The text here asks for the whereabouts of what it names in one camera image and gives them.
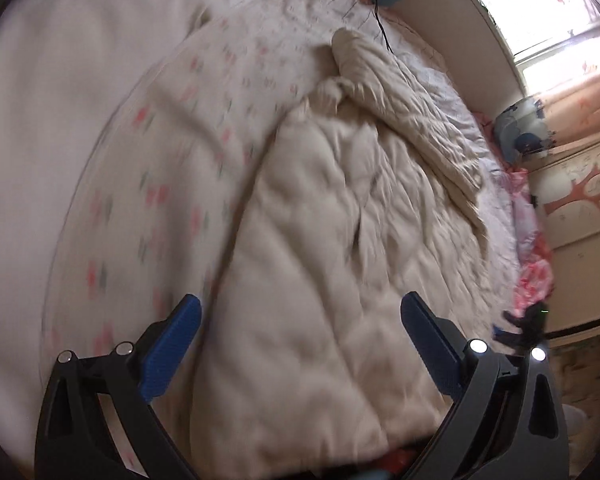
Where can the tree wall sticker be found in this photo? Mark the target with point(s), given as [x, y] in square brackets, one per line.
[577, 192]

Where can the window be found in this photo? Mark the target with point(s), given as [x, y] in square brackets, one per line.
[545, 20]

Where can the pink floral pillow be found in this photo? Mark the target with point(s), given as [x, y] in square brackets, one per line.
[532, 275]

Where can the cream quilted coat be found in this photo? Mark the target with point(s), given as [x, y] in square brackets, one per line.
[330, 260]

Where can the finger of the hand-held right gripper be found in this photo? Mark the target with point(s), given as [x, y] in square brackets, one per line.
[512, 332]

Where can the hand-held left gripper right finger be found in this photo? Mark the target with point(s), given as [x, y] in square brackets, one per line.
[430, 345]

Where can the floral bed quilt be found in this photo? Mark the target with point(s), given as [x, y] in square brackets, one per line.
[155, 110]

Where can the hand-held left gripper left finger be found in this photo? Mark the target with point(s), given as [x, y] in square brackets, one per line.
[172, 345]

